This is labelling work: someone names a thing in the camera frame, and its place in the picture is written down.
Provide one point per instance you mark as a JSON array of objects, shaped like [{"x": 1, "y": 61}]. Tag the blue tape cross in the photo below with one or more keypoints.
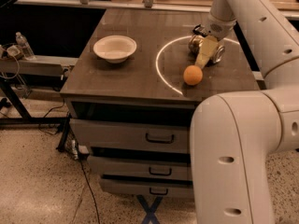
[{"x": 150, "y": 209}]

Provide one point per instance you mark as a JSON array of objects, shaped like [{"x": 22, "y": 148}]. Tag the clear plastic water bottle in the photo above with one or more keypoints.
[{"x": 24, "y": 46}]

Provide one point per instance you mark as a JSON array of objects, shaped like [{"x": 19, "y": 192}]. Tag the grey drawer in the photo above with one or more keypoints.
[
  {"x": 105, "y": 167},
  {"x": 133, "y": 136},
  {"x": 146, "y": 188}
]

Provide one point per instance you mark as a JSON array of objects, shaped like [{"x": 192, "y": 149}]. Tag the grey drawer cabinet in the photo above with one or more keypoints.
[{"x": 148, "y": 87}]

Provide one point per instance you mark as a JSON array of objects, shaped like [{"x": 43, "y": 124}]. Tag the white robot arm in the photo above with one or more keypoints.
[{"x": 232, "y": 133}]

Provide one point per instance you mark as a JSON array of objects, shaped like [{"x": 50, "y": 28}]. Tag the white paper bowl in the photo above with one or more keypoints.
[{"x": 115, "y": 48}]

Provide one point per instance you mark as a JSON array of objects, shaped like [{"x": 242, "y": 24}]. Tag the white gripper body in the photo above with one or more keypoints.
[{"x": 217, "y": 29}]

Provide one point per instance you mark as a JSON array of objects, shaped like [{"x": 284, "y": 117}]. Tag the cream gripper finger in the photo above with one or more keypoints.
[{"x": 208, "y": 48}]

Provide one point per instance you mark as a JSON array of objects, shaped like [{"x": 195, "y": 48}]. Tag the grey side bench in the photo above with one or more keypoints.
[{"x": 49, "y": 66}]

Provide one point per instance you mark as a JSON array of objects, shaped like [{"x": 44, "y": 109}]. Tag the middle grey drawer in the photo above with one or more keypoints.
[{"x": 105, "y": 167}]

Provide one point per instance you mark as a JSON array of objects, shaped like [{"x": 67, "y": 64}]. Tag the bottom grey drawer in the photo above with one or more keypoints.
[{"x": 146, "y": 188}]

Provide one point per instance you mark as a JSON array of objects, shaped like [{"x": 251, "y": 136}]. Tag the orange fruit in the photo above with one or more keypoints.
[{"x": 192, "y": 75}]

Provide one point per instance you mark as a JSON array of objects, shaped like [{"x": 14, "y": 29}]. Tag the top grey drawer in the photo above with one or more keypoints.
[{"x": 133, "y": 136}]

